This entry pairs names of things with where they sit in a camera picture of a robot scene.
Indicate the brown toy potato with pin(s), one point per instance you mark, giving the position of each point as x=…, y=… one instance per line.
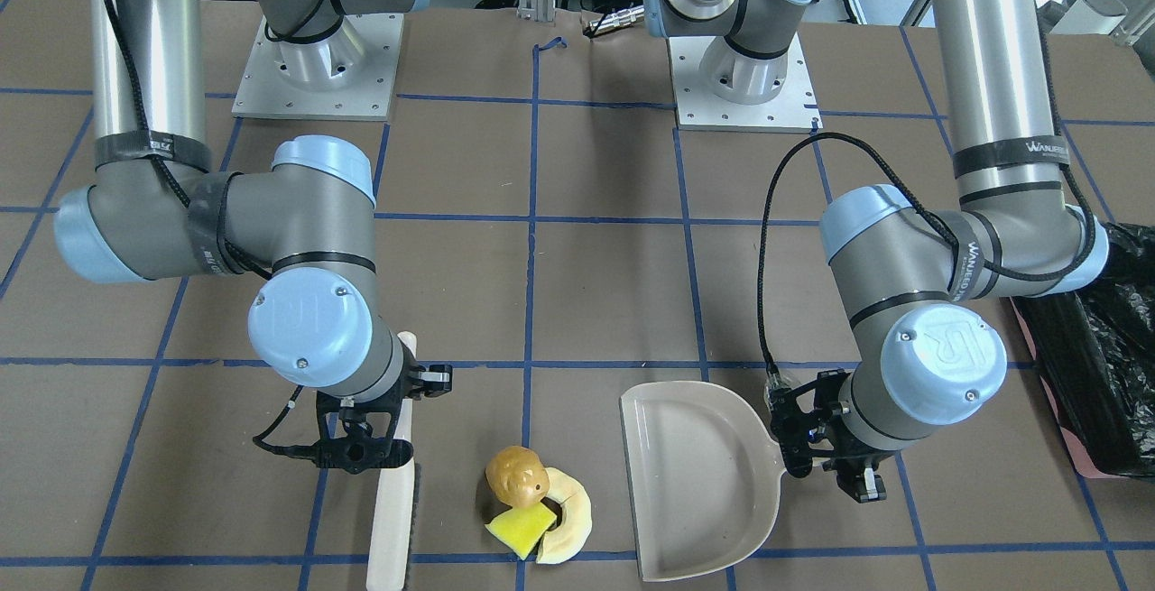
x=517, y=477

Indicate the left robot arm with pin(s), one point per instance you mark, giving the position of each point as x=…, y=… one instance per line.
x=904, y=272

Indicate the pale toy croissant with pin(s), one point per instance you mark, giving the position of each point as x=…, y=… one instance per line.
x=564, y=542

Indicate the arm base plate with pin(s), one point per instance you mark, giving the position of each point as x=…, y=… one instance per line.
x=347, y=77
x=719, y=90

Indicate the yellow sponge piece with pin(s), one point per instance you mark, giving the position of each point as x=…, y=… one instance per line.
x=521, y=527

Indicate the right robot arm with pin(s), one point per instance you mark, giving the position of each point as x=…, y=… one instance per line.
x=159, y=209

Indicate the beige plastic dustpan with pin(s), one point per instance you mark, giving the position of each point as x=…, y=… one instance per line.
x=705, y=478

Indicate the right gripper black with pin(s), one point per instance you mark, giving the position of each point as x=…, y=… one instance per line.
x=437, y=376

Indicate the white hand brush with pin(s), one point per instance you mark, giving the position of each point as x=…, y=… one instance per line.
x=393, y=519

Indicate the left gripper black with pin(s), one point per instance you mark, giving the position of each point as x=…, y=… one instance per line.
x=864, y=481

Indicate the bin with black bag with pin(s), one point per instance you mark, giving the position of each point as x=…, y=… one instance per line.
x=1094, y=350

